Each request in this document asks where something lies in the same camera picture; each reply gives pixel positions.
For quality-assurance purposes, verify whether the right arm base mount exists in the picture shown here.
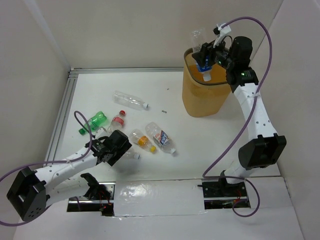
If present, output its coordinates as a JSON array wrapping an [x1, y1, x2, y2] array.
[[198, 179, 251, 210]]

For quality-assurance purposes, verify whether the clear bottle blue label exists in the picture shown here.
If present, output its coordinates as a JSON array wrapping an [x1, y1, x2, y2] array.
[[191, 28, 213, 82]]

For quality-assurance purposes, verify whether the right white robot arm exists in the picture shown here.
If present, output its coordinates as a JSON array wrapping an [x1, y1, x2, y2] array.
[[192, 36, 287, 196]]

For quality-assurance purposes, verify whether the clear bottle red-blue label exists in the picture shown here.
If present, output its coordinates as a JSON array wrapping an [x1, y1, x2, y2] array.
[[145, 122, 176, 155]]

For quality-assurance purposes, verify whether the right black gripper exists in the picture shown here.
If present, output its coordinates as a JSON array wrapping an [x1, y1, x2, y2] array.
[[192, 34, 235, 70]]

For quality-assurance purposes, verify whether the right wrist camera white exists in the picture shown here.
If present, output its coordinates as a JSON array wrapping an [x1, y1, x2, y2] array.
[[213, 23, 232, 48]]

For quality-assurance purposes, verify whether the clear bottle white cap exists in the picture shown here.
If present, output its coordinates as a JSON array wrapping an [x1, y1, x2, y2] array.
[[123, 149, 141, 160], [112, 91, 149, 111]]

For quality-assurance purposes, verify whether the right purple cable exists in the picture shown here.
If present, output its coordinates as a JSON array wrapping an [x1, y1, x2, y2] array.
[[202, 16, 274, 218]]

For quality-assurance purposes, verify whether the aluminium frame rail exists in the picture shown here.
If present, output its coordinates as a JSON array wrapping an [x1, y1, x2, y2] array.
[[69, 67, 184, 75], [44, 70, 79, 164]]

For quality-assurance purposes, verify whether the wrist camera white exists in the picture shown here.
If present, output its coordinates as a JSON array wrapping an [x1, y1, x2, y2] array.
[[213, 23, 232, 48], [96, 135, 109, 143]]

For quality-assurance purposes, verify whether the aluminium frame rail left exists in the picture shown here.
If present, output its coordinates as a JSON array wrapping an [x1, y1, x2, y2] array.
[[44, 70, 79, 164]]

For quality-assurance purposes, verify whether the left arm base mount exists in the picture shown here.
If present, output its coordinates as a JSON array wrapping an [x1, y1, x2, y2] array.
[[66, 182, 116, 217]]

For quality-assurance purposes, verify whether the orange mesh waste bin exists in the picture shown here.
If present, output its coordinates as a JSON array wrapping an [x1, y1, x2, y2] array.
[[182, 48, 231, 118]]

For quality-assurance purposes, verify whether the clear bottle red label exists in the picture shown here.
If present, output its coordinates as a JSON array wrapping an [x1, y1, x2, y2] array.
[[107, 110, 126, 134]]

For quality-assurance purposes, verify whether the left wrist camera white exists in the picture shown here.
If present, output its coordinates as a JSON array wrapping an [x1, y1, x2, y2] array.
[[96, 135, 109, 143]]

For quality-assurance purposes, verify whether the green plastic bottle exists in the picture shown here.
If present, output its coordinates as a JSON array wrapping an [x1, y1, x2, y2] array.
[[78, 111, 108, 136]]

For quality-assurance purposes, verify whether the clear bottle orange label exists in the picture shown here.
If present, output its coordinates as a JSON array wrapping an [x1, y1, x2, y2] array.
[[129, 129, 156, 154]]

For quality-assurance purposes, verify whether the aluminium frame rail back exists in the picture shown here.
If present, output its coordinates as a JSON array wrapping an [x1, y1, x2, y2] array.
[[69, 67, 184, 75]]

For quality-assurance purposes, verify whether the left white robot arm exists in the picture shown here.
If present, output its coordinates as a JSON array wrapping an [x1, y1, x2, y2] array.
[[6, 130, 132, 222]]

